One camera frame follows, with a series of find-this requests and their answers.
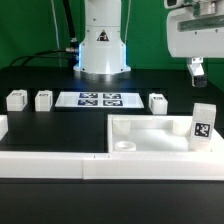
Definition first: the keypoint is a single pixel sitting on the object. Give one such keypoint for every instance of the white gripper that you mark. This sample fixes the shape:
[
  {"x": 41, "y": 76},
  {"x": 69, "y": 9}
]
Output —
[{"x": 189, "y": 37}]

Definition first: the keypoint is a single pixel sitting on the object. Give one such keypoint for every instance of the white square tabletop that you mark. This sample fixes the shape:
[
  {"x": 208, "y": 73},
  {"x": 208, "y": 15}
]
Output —
[{"x": 145, "y": 133}]

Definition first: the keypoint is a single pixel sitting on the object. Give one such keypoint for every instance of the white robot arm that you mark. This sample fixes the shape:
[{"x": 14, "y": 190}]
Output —
[{"x": 102, "y": 53}]

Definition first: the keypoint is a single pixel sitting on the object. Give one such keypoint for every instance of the white U-shaped obstacle fence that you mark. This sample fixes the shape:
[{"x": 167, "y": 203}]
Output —
[{"x": 75, "y": 146}]

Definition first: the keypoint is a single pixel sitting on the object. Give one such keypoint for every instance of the white marker plate with tags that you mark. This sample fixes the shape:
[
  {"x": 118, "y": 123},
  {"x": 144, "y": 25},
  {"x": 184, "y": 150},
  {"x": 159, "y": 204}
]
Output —
[{"x": 99, "y": 100}]

